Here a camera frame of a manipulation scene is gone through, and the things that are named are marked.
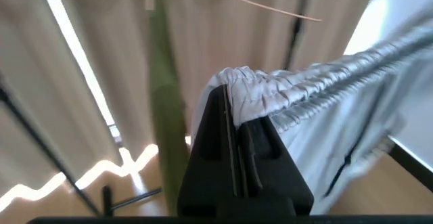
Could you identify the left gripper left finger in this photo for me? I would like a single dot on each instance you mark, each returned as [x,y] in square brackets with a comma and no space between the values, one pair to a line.
[209,170]

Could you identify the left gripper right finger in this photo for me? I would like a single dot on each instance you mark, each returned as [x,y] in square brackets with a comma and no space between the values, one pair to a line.
[274,180]

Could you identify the pale grey shorts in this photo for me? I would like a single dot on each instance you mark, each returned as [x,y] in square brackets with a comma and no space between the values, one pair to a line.
[321,132]

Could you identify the green shirt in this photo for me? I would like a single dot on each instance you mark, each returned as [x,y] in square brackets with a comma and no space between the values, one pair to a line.
[167,115]

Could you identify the black clothes rack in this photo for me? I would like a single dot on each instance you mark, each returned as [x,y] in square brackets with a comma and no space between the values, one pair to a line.
[50,153]

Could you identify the pink clothes hanger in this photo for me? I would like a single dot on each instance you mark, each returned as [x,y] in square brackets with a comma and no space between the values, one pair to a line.
[257,4]

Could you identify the beige curtain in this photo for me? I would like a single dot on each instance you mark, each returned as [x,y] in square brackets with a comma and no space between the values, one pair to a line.
[220,41]

